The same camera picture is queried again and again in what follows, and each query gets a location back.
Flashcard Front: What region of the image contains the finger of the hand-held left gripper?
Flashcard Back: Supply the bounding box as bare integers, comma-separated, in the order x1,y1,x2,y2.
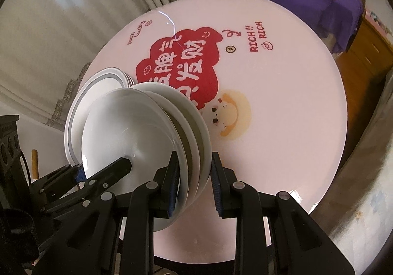
78,157,132,196
39,164,87,199

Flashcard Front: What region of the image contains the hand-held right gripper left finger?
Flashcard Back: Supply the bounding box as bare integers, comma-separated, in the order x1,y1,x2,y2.
32,151,182,275

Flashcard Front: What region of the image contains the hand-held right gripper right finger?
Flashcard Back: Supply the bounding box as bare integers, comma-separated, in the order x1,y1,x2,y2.
210,152,355,275

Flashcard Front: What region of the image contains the white ceramic bowl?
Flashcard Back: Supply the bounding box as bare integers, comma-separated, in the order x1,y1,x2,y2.
147,91,201,205
81,89,185,232
130,83,212,192

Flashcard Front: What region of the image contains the round pink printed table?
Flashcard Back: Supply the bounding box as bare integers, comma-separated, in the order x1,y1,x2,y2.
64,0,349,265

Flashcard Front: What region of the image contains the wooden nightstand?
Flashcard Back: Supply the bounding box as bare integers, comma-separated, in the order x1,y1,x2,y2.
333,15,393,85

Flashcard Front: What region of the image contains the pink box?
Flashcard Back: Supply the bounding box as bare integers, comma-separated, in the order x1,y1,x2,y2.
365,8,392,30

